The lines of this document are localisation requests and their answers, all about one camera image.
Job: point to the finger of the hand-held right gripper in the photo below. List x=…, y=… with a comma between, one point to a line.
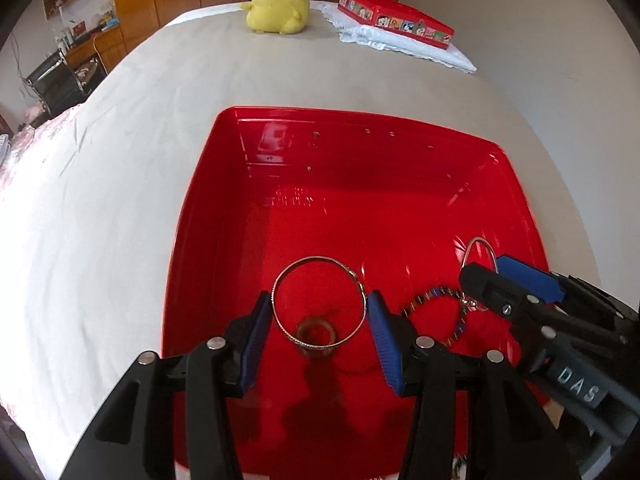
x=485, y=285
x=530, y=280

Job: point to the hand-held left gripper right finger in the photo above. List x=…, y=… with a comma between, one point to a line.
x=385, y=345

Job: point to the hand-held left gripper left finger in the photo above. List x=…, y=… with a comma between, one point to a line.
x=255, y=340

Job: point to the thin silver bangle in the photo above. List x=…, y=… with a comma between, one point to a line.
x=480, y=239

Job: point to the engraved silver bangle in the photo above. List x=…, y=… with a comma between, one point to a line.
x=320, y=258

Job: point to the red plastic tray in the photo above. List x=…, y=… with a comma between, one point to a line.
x=350, y=200

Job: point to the white folded cloth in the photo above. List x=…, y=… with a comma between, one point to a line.
x=425, y=52

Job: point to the red cartoon tin lid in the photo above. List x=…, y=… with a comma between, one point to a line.
x=400, y=10

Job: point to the floral blanket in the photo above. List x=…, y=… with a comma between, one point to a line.
x=40, y=135

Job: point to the black office chair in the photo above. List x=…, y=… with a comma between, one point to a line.
x=57, y=85

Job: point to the wooden desk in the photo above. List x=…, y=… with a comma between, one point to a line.
x=107, y=47

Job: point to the yellow plush toy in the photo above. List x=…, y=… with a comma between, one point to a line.
x=275, y=7

